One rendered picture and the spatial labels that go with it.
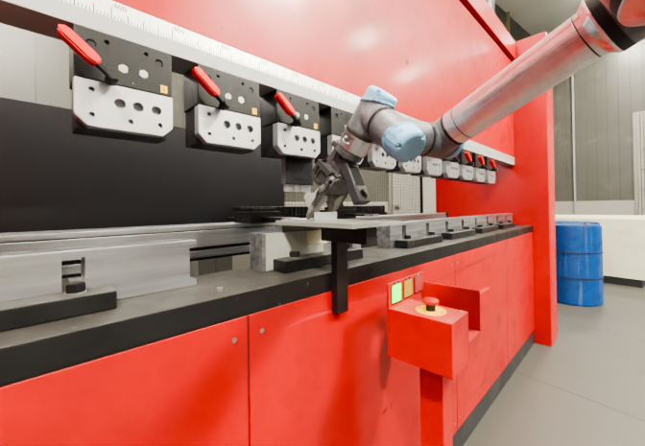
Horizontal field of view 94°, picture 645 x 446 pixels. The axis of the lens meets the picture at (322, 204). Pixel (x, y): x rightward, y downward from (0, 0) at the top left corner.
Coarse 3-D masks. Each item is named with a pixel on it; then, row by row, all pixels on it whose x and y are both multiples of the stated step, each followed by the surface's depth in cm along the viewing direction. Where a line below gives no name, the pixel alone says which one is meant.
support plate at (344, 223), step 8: (280, 224) 77; (288, 224) 75; (296, 224) 73; (304, 224) 70; (312, 224) 68; (320, 224) 67; (328, 224) 65; (336, 224) 63; (344, 224) 62; (352, 224) 60; (360, 224) 62; (368, 224) 63; (376, 224) 66; (384, 224) 68; (392, 224) 70
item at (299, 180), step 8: (288, 160) 83; (296, 160) 85; (304, 160) 87; (312, 160) 89; (288, 168) 83; (296, 168) 85; (304, 168) 87; (312, 168) 89; (288, 176) 83; (296, 176) 85; (304, 176) 87; (288, 184) 84; (296, 184) 85; (304, 184) 87; (312, 184) 89
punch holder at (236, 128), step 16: (192, 80) 65; (224, 80) 67; (240, 80) 70; (192, 96) 65; (208, 96) 64; (224, 96) 67; (240, 96) 70; (256, 96) 72; (192, 112) 66; (208, 112) 64; (224, 112) 66; (240, 112) 69; (192, 128) 66; (208, 128) 64; (224, 128) 66; (240, 128) 70; (256, 128) 72; (192, 144) 66; (208, 144) 65; (224, 144) 66; (240, 144) 69; (256, 144) 72
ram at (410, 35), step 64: (0, 0) 43; (128, 0) 54; (192, 0) 62; (256, 0) 73; (320, 0) 88; (384, 0) 112; (448, 0) 152; (192, 64) 63; (320, 64) 88; (384, 64) 111; (448, 64) 151; (512, 128) 230
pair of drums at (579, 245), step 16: (560, 224) 321; (576, 224) 318; (592, 224) 314; (560, 240) 312; (576, 240) 303; (592, 240) 301; (560, 256) 312; (576, 256) 303; (592, 256) 300; (560, 272) 312; (576, 272) 303; (592, 272) 300; (560, 288) 312; (576, 288) 303; (592, 288) 300; (576, 304) 303; (592, 304) 300
